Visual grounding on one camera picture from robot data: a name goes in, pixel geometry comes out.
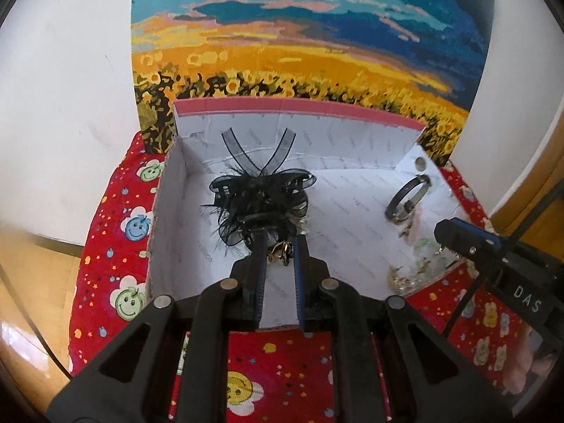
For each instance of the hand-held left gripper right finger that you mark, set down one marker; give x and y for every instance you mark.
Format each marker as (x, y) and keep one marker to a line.
(301, 282)

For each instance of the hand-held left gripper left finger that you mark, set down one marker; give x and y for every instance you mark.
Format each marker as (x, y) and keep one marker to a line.
(260, 273)

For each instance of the red smiley flower blanket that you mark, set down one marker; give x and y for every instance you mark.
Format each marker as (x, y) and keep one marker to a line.
(123, 273)

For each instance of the pink cardboard box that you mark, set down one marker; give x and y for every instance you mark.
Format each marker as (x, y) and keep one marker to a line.
(352, 211)

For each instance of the black feather fascinator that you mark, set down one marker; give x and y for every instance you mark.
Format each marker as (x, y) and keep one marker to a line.
(260, 194)

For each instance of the person's right hand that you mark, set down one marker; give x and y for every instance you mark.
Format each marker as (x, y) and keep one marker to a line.
(524, 365)

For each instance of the dark metal bangle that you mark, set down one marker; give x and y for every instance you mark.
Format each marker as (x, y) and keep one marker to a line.
(398, 198)

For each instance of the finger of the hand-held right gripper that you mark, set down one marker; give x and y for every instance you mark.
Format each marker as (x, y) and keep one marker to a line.
(467, 238)

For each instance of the sunflower field painting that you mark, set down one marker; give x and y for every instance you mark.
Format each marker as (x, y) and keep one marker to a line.
(308, 31)

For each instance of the wooden door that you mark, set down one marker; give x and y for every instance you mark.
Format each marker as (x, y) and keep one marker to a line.
(528, 194)

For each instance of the gold ornament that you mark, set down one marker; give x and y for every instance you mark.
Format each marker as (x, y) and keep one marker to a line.
(282, 253)

